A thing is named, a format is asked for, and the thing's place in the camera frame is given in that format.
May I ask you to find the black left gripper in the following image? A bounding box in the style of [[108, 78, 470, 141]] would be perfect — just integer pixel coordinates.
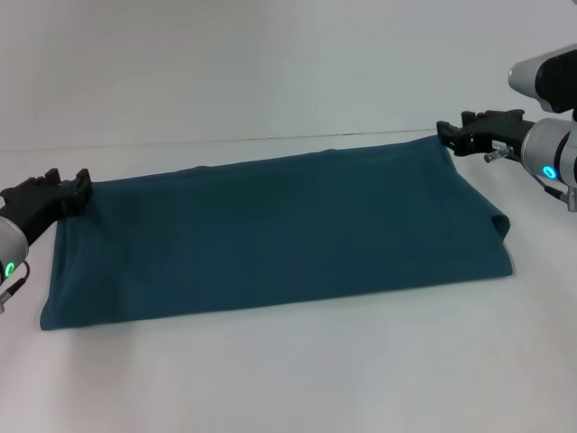
[[0, 168, 95, 248]]

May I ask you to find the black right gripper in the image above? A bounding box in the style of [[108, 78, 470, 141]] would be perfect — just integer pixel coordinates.
[[435, 108, 538, 158]]

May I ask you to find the teal blue FREE t-shirt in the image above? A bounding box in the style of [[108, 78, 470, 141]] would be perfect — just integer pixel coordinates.
[[39, 135, 515, 334]]

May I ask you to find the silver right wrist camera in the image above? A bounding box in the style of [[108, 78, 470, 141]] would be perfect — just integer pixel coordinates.
[[508, 42, 577, 123]]

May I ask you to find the left arm plug cable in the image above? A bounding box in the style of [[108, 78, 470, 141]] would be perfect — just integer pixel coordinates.
[[0, 261, 33, 317]]

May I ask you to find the arm plug cable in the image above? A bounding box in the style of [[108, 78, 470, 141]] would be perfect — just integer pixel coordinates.
[[534, 173, 577, 212], [0, 261, 33, 317]]

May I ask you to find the right arm plug cable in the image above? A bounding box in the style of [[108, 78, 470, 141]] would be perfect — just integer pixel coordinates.
[[534, 173, 577, 212]]

